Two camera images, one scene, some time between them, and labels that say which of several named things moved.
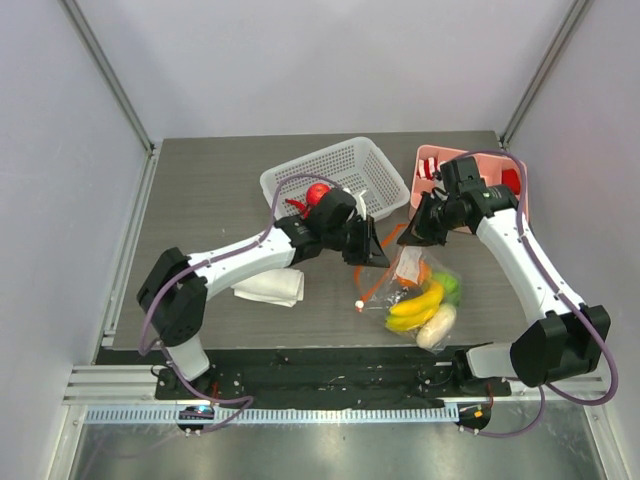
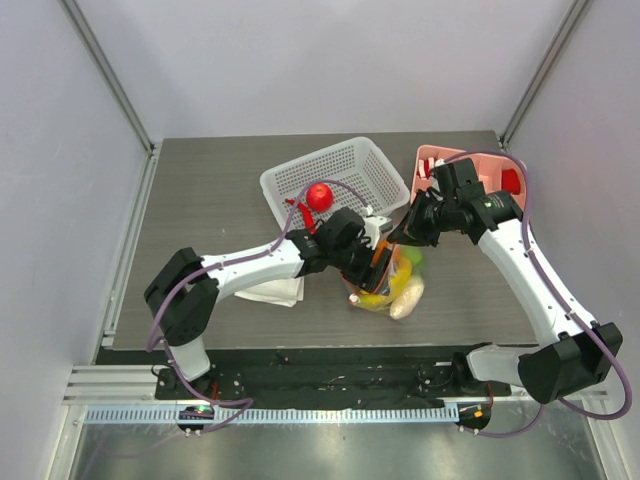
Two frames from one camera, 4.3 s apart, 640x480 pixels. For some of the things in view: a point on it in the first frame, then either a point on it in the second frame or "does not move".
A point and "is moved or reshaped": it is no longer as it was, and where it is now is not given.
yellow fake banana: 411,314 → 399,280
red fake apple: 315,192 does not move
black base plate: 333,376 does not move
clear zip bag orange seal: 418,296 is moved or reshaped
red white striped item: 427,167 does not move
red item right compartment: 511,179 does not move
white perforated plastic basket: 354,165 does not move
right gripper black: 430,220 does not move
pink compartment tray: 495,170 does not move
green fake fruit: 452,288 → 415,254
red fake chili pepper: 305,209 does not move
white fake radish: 436,330 → 404,304
